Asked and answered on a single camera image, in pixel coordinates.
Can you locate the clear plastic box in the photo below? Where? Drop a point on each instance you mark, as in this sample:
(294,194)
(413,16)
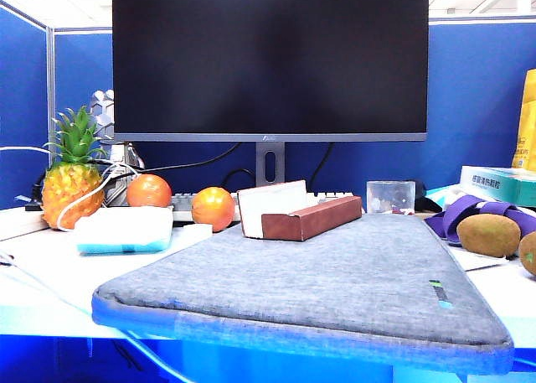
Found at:
(389,196)

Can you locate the black round object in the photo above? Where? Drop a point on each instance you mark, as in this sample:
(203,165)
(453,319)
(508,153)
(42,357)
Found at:
(425,198)

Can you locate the orange fruit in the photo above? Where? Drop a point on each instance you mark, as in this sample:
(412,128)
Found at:
(148,191)
(213,209)

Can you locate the white paper sheet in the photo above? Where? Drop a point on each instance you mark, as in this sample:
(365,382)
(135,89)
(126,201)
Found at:
(473,262)

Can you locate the white teal medicine box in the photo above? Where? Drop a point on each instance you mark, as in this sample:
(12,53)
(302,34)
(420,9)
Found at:
(494,184)

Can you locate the white teal packet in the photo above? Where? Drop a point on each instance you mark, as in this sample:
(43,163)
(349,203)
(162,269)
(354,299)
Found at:
(439,196)

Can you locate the grey monitor stand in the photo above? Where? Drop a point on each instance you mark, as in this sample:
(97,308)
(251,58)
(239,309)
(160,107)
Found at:
(261,167)

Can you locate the brown kiwi fruit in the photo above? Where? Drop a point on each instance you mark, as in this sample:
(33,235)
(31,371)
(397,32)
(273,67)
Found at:
(528,253)
(488,234)

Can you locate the grey partition post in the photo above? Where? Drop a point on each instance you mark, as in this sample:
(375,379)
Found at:
(50,89)

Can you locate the white power strip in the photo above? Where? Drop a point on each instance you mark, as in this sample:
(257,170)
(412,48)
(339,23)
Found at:
(19,221)

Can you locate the plastic pineapple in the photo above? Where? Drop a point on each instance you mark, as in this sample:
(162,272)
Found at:
(71,188)

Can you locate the black plug adapter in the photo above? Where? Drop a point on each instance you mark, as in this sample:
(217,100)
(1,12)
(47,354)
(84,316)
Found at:
(35,198)

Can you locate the grey laptop sleeve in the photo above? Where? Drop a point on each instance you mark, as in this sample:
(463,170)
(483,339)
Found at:
(293,274)

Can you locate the white grey keyboard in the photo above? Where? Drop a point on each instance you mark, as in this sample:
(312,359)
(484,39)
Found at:
(182,203)

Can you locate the yellow bag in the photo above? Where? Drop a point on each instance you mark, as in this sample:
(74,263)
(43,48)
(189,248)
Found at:
(527,123)

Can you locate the black computer monitor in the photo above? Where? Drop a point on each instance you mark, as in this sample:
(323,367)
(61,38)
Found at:
(268,56)

